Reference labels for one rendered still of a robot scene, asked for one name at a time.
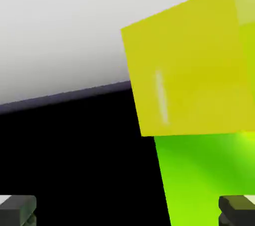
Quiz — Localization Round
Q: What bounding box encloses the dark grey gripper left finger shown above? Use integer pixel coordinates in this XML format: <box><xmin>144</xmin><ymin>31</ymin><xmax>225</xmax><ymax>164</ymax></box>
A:
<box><xmin>0</xmin><ymin>195</ymin><xmax>37</xmax><ymax>226</ymax></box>

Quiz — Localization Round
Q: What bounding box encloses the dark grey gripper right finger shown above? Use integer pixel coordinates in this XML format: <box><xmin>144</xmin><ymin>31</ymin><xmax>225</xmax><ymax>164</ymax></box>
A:
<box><xmin>218</xmin><ymin>194</ymin><xmax>255</xmax><ymax>226</ymax></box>

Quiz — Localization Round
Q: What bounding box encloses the small yellow cube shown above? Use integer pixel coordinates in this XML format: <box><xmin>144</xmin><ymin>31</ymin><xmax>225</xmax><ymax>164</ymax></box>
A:
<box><xmin>121</xmin><ymin>0</ymin><xmax>255</xmax><ymax>137</ymax></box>

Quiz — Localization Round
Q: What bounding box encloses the large green box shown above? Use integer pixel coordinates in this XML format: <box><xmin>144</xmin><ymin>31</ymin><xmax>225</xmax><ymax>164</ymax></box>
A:
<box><xmin>153</xmin><ymin>22</ymin><xmax>255</xmax><ymax>226</ymax></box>

